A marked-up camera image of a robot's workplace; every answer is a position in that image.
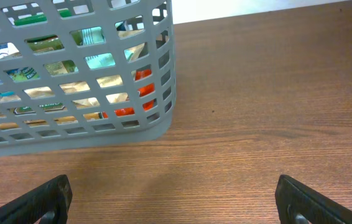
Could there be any white green snack pack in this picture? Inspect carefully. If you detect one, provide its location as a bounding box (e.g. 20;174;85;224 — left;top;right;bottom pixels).
81;26;135;70

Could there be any blue cardboard box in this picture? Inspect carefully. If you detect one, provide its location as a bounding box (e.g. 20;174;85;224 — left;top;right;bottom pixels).
0;42;19;59

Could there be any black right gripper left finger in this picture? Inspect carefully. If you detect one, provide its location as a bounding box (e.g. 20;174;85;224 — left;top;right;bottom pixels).
0;174;73;224

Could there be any orange spaghetti packet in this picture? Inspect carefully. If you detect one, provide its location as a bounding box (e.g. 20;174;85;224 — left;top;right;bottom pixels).
0;68;157;135

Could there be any grey plastic shopping basket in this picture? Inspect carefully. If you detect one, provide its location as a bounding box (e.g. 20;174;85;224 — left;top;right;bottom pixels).
0;0;176;157

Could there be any beige grain bag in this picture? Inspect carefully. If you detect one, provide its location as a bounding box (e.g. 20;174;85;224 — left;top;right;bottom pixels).
0;27;145;107

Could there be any green lid glass jar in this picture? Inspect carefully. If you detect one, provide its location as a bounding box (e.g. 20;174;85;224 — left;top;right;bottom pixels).
14;12;83;53

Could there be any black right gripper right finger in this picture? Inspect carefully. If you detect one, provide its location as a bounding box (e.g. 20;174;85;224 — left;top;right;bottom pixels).
275;174;352;224

